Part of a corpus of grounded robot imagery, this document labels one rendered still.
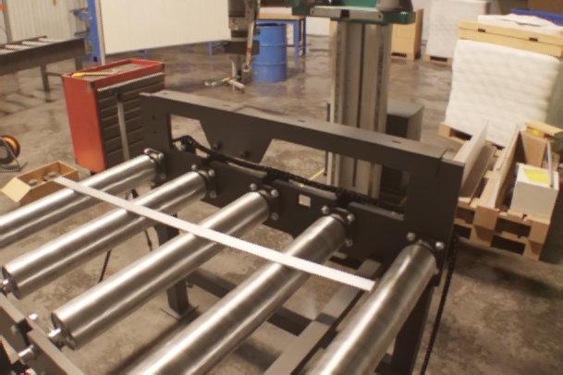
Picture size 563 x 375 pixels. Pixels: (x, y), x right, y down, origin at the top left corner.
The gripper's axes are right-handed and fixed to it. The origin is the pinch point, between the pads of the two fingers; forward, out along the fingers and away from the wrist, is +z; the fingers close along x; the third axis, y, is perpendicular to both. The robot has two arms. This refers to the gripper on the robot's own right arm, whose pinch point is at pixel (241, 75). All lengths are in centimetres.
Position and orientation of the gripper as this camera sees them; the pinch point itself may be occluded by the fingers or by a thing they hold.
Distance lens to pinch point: 164.8
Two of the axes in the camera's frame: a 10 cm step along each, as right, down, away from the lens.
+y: -5.9, 3.3, -7.4
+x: 8.1, 2.3, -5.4
